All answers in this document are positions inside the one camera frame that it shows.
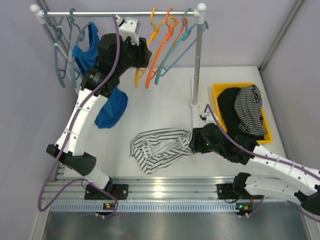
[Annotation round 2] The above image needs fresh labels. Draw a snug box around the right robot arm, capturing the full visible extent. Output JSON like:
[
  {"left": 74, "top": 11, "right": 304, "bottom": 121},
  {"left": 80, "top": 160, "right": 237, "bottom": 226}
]
[{"left": 189, "top": 123, "right": 320, "bottom": 215}]

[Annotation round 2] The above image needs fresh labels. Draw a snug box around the grey-blue hanger left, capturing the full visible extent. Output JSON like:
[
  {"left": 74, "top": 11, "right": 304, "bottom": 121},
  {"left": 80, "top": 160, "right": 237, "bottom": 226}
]
[{"left": 42, "top": 8, "right": 66, "bottom": 88}]

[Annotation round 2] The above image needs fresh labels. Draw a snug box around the grey-blue hanger with top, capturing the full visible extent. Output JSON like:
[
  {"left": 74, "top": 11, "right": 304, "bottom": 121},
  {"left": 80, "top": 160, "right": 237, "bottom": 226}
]
[{"left": 72, "top": 22, "right": 95, "bottom": 88}]

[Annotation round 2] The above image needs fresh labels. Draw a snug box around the slotted grey cable duct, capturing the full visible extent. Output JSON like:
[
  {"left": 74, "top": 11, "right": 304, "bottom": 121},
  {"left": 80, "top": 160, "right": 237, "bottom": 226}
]
[{"left": 49, "top": 202, "right": 239, "bottom": 213}]

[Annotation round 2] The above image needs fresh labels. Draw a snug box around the aluminium mounting rail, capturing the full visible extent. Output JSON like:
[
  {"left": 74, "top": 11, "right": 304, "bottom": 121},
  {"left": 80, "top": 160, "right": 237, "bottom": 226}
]
[{"left": 39, "top": 172, "right": 273, "bottom": 203}]

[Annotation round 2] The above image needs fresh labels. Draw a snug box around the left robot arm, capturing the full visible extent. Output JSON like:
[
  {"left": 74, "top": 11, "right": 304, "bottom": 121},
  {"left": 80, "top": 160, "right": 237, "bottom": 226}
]
[{"left": 46, "top": 33, "right": 152, "bottom": 199}]

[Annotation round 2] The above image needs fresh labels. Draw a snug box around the white clothes rack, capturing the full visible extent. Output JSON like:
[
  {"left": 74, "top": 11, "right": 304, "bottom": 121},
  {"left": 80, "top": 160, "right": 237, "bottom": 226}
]
[{"left": 29, "top": 2, "right": 208, "bottom": 128}]

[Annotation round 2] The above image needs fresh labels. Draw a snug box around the teal hanger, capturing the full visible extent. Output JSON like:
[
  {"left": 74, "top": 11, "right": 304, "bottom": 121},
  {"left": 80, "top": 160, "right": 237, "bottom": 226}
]
[{"left": 154, "top": 7, "right": 209, "bottom": 86}]

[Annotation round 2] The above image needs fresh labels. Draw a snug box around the white black-striped tank top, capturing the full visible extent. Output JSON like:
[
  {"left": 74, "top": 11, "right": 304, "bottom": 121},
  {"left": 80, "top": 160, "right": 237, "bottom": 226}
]
[{"left": 130, "top": 128, "right": 193, "bottom": 175}]

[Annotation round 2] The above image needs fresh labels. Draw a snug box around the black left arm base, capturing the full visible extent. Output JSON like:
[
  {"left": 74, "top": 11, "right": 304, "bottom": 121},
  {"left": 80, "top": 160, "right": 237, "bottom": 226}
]
[{"left": 84, "top": 184, "right": 129, "bottom": 200}]

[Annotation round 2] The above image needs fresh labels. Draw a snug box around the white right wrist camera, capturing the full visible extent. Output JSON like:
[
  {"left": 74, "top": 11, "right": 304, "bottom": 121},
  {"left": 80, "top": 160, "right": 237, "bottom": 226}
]
[{"left": 199, "top": 111, "right": 208, "bottom": 122}]

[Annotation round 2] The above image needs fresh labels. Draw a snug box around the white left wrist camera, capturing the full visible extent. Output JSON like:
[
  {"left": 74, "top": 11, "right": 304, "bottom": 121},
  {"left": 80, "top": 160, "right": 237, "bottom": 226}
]
[{"left": 115, "top": 15, "right": 140, "bottom": 46}]

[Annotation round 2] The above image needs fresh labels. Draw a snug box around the black white-striped tank top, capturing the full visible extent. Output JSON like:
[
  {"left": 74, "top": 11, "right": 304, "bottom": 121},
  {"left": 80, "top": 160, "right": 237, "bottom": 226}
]
[{"left": 234, "top": 84, "right": 268, "bottom": 137}]

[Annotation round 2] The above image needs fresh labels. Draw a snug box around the blue tank top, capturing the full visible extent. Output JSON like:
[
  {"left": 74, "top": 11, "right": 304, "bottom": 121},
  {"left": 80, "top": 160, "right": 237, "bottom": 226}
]
[{"left": 72, "top": 22, "right": 128, "bottom": 129}]

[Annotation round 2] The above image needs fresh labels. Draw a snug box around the yellow hanger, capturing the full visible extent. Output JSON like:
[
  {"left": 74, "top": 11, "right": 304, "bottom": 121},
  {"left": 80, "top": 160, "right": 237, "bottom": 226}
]
[{"left": 134, "top": 7, "right": 169, "bottom": 88}]

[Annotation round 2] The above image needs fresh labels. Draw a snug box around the yellow plastic bin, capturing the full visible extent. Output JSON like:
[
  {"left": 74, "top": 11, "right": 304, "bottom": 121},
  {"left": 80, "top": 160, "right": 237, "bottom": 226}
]
[{"left": 212, "top": 82, "right": 273, "bottom": 144}]

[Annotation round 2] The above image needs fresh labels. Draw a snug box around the grey-blue hanger middle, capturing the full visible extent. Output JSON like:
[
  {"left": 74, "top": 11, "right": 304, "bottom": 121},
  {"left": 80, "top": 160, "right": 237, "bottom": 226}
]
[{"left": 68, "top": 8, "right": 77, "bottom": 90}]

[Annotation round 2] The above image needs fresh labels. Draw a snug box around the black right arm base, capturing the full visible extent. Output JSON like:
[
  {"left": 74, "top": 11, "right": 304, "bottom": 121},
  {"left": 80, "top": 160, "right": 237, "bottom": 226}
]
[{"left": 216, "top": 183, "right": 250, "bottom": 201}]

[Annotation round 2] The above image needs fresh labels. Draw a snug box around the plain black garment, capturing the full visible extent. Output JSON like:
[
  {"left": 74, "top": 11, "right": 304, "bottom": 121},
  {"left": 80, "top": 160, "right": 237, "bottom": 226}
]
[{"left": 217, "top": 87, "right": 264, "bottom": 141}]

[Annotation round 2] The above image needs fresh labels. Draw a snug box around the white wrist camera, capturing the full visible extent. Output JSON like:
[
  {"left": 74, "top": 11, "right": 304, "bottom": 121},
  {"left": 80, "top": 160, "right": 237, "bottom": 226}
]
[
  {"left": 115, "top": 15, "right": 140, "bottom": 46},
  {"left": 199, "top": 111, "right": 208, "bottom": 122}
]

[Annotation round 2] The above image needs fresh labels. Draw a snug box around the orange hanger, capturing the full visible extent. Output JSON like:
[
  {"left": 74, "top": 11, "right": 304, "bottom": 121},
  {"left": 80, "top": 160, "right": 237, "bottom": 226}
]
[{"left": 144, "top": 7, "right": 184, "bottom": 89}]

